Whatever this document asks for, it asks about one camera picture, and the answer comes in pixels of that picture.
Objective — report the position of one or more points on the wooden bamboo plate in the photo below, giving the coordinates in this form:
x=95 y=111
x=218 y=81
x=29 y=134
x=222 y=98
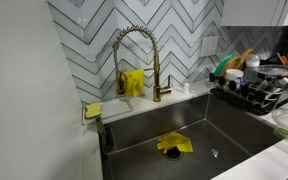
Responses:
x=231 y=65
x=246 y=55

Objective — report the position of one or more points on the clear sponge tray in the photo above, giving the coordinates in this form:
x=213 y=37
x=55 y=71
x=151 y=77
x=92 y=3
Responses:
x=117 y=106

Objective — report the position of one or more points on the clear baby bottle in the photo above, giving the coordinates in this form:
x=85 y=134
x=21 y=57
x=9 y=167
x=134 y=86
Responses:
x=252 y=61

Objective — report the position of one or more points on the metal spoon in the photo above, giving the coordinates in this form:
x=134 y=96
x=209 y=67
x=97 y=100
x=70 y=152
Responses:
x=214 y=152

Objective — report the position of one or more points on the dish brush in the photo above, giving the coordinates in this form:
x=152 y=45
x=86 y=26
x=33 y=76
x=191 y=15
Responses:
x=100 y=128

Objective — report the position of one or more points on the white wall outlet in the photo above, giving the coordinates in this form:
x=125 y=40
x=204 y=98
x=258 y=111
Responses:
x=209 y=46

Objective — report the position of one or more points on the blue print small cup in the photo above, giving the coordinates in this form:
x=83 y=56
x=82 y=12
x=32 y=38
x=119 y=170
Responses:
x=240 y=81

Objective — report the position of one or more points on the small white bottle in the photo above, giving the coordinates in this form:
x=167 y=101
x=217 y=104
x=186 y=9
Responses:
x=186 y=88

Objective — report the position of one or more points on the green plate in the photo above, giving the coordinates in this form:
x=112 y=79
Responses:
x=222 y=65

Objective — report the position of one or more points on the clear round plate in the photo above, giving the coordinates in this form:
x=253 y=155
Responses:
x=274 y=70

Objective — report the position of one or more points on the black metal dish rack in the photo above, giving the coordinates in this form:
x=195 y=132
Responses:
x=250 y=96

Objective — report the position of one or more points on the hanging yellow rubber glove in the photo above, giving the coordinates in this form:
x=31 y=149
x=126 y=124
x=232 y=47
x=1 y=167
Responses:
x=134 y=83

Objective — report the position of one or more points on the crumpled yellow rubber glove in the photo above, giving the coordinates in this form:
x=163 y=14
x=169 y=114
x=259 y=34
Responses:
x=175 y=141

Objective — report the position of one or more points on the white cup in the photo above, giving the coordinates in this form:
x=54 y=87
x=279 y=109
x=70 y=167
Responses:
x=234 y=74

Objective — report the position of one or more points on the gold spring faucet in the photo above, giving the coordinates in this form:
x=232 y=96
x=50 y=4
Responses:
x=156 y=66

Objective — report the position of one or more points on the metal sink caddy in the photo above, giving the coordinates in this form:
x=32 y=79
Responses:
x=110 y=146

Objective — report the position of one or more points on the white upper cabinet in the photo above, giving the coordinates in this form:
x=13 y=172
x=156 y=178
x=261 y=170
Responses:
x=250 y=13

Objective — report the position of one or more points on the stainless steel sink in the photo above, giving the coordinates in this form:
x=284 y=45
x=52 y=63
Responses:
x=140 y=163

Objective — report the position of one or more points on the sink drain hole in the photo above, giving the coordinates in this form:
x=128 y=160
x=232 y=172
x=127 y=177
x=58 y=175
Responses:
x=173 y=155

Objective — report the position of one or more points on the yellow sponge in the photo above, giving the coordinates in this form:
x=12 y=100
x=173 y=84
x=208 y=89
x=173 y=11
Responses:
x=93 y=110

